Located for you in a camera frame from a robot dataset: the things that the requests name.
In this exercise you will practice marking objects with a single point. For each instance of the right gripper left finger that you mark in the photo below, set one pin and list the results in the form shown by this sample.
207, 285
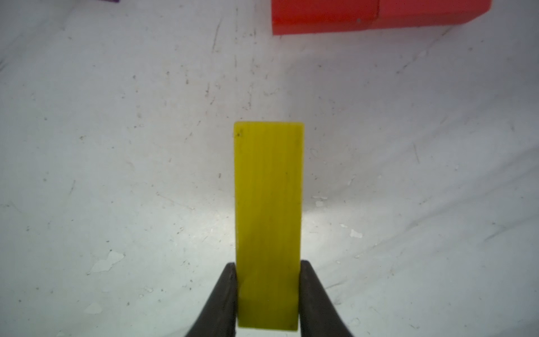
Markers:
219, 314

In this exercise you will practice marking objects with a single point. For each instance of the lime yellow long block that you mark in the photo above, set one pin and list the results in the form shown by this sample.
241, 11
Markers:
268, 185

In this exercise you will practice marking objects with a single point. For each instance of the light red block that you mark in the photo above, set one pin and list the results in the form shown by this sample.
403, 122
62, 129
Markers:
421, 13

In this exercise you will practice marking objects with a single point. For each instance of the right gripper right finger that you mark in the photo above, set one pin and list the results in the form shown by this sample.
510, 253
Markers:
318, 316

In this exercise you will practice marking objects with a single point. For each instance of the dark red block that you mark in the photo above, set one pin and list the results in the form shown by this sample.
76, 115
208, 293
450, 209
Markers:
295, 17

